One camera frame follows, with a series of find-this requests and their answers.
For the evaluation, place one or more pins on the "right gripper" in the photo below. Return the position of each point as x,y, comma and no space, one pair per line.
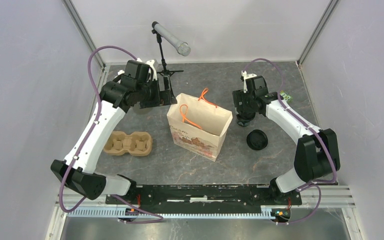
240,96

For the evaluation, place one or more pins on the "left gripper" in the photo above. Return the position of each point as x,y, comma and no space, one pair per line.
162,98

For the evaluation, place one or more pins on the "brown paper takeout bag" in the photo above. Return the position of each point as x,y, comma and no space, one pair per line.
199,125

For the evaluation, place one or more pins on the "brown cardboard cup carrier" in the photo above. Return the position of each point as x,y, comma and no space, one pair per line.
137,144

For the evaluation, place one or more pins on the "black coffee cup with print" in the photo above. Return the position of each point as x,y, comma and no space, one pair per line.
244,119

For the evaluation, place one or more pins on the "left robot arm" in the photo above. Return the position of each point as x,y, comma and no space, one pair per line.
77,170

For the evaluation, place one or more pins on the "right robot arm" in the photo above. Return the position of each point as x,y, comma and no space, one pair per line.
316,153

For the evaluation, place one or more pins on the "green toy block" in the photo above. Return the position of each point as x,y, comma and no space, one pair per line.
285,96

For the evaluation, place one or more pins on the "microphone on black tripod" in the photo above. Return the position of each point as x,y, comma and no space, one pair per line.
181,47

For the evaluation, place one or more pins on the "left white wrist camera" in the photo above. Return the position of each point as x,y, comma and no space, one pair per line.
153,64

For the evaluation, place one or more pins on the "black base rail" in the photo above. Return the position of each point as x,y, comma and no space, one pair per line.
208,198

